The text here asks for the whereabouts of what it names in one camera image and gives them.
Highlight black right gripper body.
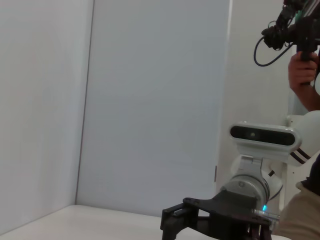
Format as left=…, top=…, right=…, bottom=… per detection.
left=183, top=189, right=273, bottom=240

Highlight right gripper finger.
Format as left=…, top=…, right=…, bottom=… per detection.
left=161, top=202, right=200, bottom=240
left=247, top=223, right=271, bottom=240

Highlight black handheld device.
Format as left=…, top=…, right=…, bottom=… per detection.
left=261, top=0, right=320, bottom=86

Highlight person forearm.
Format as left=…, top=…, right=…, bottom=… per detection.
left=289, top=82, right=320, bottom=113

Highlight person hand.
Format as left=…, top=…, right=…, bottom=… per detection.
left=287, top=51, right=319, bottom=90

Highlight person torso and legs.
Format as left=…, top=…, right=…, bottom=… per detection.
left=272, top=153, right=320, bottom=240

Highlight blue device cable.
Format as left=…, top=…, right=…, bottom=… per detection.
left=253, top=36, right=295, bottom=68

